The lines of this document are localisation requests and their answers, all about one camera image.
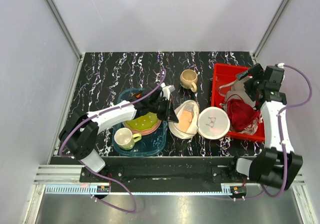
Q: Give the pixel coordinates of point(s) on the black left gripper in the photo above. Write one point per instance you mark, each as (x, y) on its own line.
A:
(169, 113)

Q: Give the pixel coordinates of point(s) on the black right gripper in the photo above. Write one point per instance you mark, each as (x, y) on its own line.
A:
(248, 88)

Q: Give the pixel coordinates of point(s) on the peach bra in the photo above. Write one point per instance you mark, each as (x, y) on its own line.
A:
(185, 120)

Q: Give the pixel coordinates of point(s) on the red bra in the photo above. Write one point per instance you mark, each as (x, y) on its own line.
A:
(244, 118)

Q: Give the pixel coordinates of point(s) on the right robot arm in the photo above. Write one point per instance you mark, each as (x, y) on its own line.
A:
(277, 165)

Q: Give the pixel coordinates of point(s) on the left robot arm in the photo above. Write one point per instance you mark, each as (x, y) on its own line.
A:
(81, 130)

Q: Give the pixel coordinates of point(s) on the grey bra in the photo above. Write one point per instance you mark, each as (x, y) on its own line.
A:
(237, 91)

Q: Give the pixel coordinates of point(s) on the white lace bra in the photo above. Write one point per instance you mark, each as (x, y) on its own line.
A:
(252, 128)

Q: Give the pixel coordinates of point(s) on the pink plate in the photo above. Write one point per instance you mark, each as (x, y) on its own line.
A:
(152, 130)

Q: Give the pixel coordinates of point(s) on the green polka dot bowl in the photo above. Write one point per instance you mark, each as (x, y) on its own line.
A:
(145, 122)

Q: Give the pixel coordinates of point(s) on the teal transparent plastic tub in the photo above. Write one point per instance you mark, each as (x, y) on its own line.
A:
(149, 145)

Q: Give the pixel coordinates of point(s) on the red plastic bin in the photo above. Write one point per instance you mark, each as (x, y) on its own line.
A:
(224, 74)

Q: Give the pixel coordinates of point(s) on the beige ceramic mug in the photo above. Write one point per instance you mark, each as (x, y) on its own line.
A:
(189, 79)

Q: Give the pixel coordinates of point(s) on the cream and yellow mug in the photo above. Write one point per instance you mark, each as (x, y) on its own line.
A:
(125, 139)

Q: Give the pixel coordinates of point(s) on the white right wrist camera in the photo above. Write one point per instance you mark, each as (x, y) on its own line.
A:
(280, 65)

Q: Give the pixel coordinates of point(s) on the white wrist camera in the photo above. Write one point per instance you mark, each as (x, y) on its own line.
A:
(167, 90)
(280, 65)

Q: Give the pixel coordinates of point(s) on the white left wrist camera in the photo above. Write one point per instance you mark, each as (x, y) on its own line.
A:
(167, 90)

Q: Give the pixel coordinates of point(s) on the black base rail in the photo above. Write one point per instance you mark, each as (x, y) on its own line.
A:
(172, 174)

